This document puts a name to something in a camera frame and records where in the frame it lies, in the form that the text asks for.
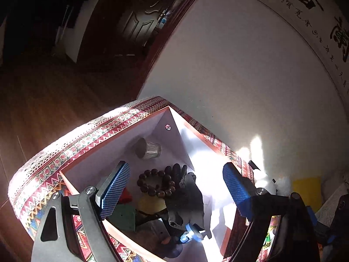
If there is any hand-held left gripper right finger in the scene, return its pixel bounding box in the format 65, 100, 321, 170
223, 162, 321, 262

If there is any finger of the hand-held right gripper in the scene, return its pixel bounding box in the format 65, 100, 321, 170
307, 206, 339, 247

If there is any blue toy helmet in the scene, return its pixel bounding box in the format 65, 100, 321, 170
180, 223, 205, 244

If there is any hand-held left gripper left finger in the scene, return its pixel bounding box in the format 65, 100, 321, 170
31, 162, 131, 262

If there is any dark wooden door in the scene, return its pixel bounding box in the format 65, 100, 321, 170
117, 3, 164, 47

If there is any orange cardboard box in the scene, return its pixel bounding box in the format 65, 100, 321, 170
58, 104, 257, 262

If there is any black green work glove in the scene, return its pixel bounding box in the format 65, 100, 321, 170
163, 163, 205, 231

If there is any white fuzzy ball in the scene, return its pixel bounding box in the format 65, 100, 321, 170
276, 177, 293, 195

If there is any yellow pillow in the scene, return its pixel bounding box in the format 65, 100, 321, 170
292, 177, 322, 210

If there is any white embroidered pillow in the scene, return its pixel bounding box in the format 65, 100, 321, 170
313, 181, 349, 224

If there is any brown bead bracelet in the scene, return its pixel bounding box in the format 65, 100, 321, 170
137, 168, 176, 198

